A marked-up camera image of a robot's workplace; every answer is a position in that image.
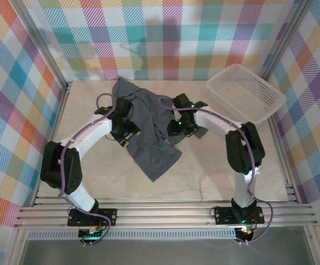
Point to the wide aluminium base rail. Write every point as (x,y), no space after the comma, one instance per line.
(162,214)

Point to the white plastic mesh basket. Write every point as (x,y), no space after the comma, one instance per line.
(245,91)

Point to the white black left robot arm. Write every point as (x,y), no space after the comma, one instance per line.
(93,135)

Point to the aluminium frame leg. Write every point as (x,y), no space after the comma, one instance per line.
(18,248)
(314,248)

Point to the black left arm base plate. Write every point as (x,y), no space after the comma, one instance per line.
(107,216)

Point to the aluminium frame post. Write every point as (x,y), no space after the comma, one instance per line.
(285,38)
(45,47)

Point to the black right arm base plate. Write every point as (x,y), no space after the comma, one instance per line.
(223,215)

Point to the grey t-shirt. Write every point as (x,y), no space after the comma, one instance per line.
(149,154)

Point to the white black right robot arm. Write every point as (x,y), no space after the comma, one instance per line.
(218,121)

